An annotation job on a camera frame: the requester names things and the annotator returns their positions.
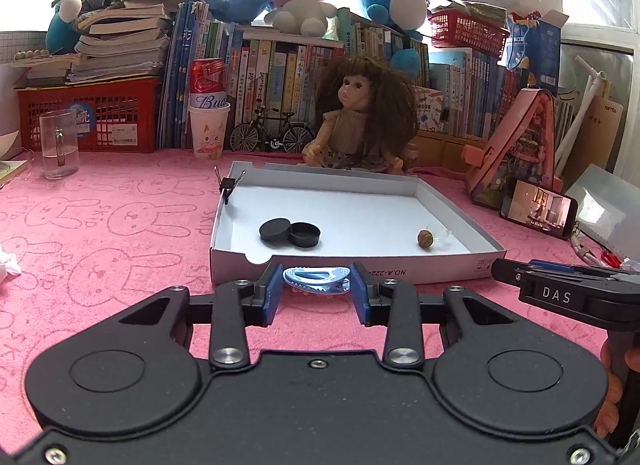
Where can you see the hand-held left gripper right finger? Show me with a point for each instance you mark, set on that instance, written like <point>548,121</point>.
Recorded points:
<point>361,295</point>

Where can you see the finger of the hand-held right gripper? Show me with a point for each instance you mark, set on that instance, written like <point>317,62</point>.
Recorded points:
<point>550,266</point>
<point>507,271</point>

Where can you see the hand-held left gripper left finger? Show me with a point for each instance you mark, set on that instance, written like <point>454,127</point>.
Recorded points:
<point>270,295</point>

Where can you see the light blue hair clip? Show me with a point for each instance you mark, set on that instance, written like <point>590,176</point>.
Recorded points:
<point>315,281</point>

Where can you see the black round cap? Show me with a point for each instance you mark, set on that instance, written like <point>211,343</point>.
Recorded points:
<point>306,235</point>
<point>275,231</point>

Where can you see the clear plastic piece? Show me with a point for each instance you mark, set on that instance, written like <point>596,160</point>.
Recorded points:
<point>444,237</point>

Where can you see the grey cardboard box tray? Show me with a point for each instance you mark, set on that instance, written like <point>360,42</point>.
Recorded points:
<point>360,210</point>

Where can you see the brown walnut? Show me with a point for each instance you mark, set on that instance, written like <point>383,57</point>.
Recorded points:
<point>425,238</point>

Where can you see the person's right hand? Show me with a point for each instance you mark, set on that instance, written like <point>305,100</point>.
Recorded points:
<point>611,360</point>

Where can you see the black smartphone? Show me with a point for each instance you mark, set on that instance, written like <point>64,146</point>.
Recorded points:
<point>540,207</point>

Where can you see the grey plastic folder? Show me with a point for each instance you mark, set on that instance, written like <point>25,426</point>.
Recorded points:
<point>600,200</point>

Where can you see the small black binder clip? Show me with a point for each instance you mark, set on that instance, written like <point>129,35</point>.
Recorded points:
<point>228,184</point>

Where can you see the pink toy case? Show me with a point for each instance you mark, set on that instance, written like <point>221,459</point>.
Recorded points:
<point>520,145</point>

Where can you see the wooden drawer box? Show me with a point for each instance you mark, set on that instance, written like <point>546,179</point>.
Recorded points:
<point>445,150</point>

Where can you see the small glass jar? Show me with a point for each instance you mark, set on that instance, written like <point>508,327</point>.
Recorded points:
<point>412,160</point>

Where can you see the pink rabbit print cloth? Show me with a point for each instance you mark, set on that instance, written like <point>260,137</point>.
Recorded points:
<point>125,255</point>

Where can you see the white plastic pipe rack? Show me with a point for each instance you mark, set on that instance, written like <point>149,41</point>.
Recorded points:
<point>582,110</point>

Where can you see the miniature black bicycle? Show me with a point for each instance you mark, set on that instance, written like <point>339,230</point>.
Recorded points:
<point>295,137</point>

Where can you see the white paper cup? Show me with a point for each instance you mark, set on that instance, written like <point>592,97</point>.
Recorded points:
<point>209,132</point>

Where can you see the doll with brown hair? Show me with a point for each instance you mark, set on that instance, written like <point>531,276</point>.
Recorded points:
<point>360,115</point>

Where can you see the row of upright books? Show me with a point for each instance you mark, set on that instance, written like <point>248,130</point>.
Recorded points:
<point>260,80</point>

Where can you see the blue and white carton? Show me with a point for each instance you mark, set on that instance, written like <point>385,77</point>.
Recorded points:
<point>532,50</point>

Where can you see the red beer can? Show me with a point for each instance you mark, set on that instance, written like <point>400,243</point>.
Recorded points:
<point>207,82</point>

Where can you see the small red plastic basket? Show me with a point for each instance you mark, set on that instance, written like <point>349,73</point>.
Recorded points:
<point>467,35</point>

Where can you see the large red plastic basket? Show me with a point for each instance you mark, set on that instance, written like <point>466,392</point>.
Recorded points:
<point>110,115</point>

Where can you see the clear glass mug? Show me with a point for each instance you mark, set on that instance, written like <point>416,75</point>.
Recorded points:
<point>60,150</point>

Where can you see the crumpled white tissue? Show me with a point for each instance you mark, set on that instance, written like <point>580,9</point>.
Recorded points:
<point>9,262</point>

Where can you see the open paper notebook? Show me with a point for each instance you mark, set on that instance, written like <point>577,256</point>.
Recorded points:
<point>10,170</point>

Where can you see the stack of books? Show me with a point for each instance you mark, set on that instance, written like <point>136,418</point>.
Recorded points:
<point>125,40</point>

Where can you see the blue and white plush toy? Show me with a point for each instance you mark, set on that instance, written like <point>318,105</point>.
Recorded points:
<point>65,15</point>

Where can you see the white grid board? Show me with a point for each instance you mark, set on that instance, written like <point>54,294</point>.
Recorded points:
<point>15,50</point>

